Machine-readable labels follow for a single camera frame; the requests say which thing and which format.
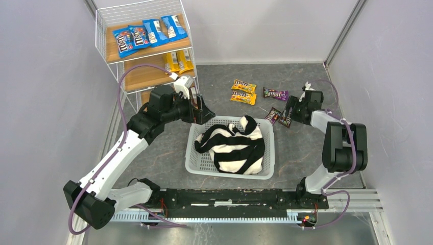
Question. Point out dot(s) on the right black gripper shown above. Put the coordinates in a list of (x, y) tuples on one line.
[(294, 110)]

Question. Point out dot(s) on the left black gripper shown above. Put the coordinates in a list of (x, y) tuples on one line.
[(196, 107)]

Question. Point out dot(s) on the purple m&m bag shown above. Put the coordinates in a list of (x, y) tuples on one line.
[(281, 95), (273, 115), (285, 118)]

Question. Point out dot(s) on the blue candy bag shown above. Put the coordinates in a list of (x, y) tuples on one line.
[(155, 34), (175, 30)]

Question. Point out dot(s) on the blue m&m bag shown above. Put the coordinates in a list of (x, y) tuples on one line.
[(124, 43), (139, 37)]

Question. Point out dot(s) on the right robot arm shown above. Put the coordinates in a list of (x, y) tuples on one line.
[(345, 147)]

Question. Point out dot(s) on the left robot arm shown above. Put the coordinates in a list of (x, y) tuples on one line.
[(93, 198)]

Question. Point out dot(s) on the yellow candy bag on shelf right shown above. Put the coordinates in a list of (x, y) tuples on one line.
[(184, 61)]

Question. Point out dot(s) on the yellow candy bag on shelf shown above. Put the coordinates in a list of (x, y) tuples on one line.
[(184, 61), (171, 62)]

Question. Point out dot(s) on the yellow candy bag on shelf left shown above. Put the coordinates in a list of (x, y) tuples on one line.
[(171, 62)]

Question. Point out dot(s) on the purple m&m bag top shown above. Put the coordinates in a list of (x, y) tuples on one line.
[(281, 95)]

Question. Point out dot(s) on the yellow m&m bag lower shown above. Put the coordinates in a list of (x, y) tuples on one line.
[(246, 98)]

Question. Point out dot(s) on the yellow m&m bag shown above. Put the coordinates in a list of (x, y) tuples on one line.
[(246, 98), (244, 86)]

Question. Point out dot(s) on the yellow m&m bag upper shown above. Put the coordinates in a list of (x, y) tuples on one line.
[(244, 86)]

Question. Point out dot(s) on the black and white striped cloth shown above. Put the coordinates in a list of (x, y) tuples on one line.
[(233, 151)]

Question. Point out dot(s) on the white plastic basket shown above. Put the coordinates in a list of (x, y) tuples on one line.
[(202, 164)]

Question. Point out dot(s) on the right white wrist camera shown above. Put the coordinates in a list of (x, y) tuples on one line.
[(306, 87)]

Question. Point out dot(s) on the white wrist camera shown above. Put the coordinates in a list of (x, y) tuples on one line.
[(306, 87), (182, 84)]

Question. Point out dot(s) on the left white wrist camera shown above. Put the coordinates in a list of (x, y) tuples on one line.
[(182, 84)]

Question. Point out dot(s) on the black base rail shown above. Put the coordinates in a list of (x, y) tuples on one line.
[(233, 203)]

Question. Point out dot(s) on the white wire wooden shelf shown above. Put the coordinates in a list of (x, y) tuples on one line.
[(140, 81)]

